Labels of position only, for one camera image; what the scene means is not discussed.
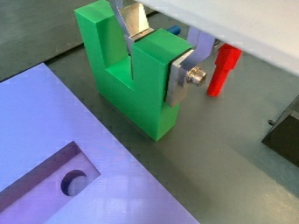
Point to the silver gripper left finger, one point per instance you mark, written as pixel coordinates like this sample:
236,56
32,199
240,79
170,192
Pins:
132,21

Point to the green U-shaped block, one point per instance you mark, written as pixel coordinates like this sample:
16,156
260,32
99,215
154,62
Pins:
131,76

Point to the black rectangular block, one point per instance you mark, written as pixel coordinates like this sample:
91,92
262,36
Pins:
282,138

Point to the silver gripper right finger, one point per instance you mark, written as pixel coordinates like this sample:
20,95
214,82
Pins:
186,72

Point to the purple board with cross slot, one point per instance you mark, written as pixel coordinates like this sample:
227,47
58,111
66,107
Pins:
66,172

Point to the red peg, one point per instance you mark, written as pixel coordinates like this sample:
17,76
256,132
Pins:
226,62

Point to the blue peg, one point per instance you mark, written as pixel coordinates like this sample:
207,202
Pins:
175,30

